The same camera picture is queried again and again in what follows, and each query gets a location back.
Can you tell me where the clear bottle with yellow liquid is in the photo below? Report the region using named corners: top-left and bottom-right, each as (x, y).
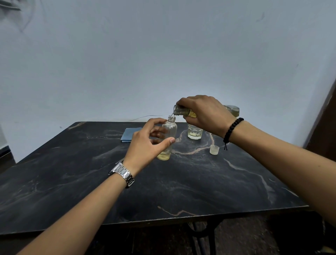
top-left (173, 104), bottom-right (240, 119)

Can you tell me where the person's left forearm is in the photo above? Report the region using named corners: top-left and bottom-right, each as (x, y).
top-left (16, 172), bottom-right (128, 255)

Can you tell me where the person's left hand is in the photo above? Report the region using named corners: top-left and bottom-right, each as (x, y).
top-left (123, 118), bottom-right (176, 176)

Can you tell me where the person's right hand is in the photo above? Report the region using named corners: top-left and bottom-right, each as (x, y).
top-left (176, 95), bottom-right (237, 138)

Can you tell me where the thin wire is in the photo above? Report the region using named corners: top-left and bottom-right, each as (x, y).
top-left (129, 115), bottom-right (164, 122)

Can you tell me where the glass tumbler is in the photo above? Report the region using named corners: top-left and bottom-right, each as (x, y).
top-left (187, 123), bottom-right (203, 140)

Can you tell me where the person's right forearm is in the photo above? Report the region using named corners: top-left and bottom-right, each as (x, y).
top-left (229, 120), bottom-right (336, 228)

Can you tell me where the black iron table frame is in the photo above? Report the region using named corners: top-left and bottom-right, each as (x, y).
top-left (182, 217), bottom-right (226, 255)

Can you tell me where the brown wooden door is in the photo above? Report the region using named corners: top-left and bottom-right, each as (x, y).
top-left (304, 79), bottom-right (336, 163)

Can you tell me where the blue folded cloth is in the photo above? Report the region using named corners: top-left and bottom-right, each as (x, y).
top-left (120, 127), bottom-right (143, 143)

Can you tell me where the small clear glass bottle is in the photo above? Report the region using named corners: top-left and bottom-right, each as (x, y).
top-left (157, 116), bottom-right (177, 161)

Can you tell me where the black bead bracelet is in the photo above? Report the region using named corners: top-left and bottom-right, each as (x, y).
top-left (223, 117), bottom-right (244, 151)

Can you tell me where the silver metal wristwatch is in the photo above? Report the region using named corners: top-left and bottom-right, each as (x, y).
top-left (108, 161), bottom-right (135, 189)

